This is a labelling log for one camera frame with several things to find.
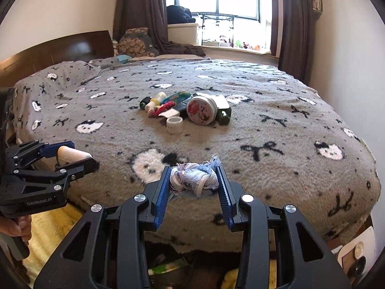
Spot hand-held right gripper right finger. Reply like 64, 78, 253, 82
215, 164, 351, 289

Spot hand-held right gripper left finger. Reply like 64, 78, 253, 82
33, 165, 173, 289

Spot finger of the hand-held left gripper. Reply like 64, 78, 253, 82
13, 156, 100, 192
10, 140, 76, 168

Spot cream plastic tube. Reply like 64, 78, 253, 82
57, 146, 93, 162

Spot frayed white fabric scrap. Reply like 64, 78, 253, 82
170, 153, 223, 199

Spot small yellow bottle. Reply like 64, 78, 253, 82
144, 92, 167, 111

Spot teal snack packet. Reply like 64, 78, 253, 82
164, 92, 193, 106

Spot person's left hand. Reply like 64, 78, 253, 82
0, 216, 32, 246

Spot yellow fluffy rug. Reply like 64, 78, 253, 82
22, 203, 277, 289

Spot grey printed blanket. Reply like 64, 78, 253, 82
13, 55, 382, 249

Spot small white cup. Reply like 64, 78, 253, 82
166, 116, 184, 135

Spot green packet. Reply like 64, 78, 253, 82
147, 257, 193, 276

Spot dark green glass bottle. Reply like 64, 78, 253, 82
218, 108, 232, 126

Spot flat white packet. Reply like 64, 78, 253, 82
158, 108, 181, 118

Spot red patterned packet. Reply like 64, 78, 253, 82
154, 101, 177, 117

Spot round printed metal tin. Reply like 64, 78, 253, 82
186, 94, 218, 126

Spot white cardboard box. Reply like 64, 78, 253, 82
207, 94, 230, 110

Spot dark wooden headboard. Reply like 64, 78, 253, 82
0, 30, 114, 88

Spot brown patterned cushion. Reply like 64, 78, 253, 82
115, 27, 160, 58

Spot white square device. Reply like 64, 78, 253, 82
336, 225, 377, 278

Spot brown curtain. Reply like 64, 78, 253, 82
269, 0, 316, 82
113, 0, 207, 58

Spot white storage box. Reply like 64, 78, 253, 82
167, 22, 201, 46

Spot dark clothes pile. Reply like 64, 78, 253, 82
167, 5, 197, 25

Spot black wire rack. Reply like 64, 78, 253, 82
197, 12, 240, 48

